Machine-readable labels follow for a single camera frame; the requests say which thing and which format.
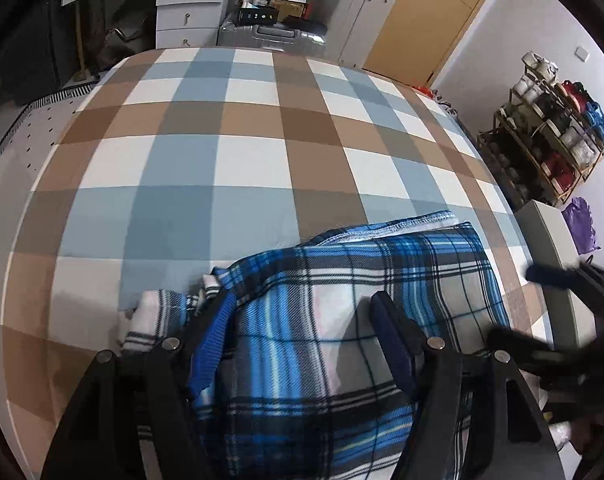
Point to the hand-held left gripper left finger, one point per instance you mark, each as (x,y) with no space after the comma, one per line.
(214,340)

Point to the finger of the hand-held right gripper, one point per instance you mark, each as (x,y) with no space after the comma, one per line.
(517,342)
(547,276)

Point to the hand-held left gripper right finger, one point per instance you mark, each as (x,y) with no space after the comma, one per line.
(392,340)

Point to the blue plaid shirt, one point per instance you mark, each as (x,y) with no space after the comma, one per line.
(307,310)

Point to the purple bag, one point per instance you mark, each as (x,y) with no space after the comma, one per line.
(579,225)

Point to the wooden shoe rack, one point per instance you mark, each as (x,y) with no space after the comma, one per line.
(589,172)
(557,115)

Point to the checked bed cover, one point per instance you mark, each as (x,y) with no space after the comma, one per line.
(207,160)

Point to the row of shoes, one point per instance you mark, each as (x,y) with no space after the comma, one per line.
(443,102)

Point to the orange plastic bag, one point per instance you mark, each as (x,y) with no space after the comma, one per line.
(423,90)

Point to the white dotted floor mat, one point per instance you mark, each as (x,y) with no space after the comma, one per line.
(37,125)

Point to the wooden door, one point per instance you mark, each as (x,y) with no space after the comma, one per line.
(422,20)

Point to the silver suitcase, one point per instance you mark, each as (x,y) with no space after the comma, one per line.
(272,37)

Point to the brown handbag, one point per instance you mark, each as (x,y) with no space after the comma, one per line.
(124,40)

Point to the white upright suitcase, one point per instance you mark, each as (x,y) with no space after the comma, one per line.
(362,15)

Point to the black long box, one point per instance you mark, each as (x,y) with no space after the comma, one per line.
(257,16)

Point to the white drawer desk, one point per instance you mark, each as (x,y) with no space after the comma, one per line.
(187,10)

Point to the brown cardboard box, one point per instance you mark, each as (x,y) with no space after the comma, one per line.
(288,8)

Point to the grey bed frame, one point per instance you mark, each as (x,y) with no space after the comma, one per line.
(547,240)

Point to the white wall switch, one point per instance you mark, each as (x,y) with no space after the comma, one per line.
(582,53)

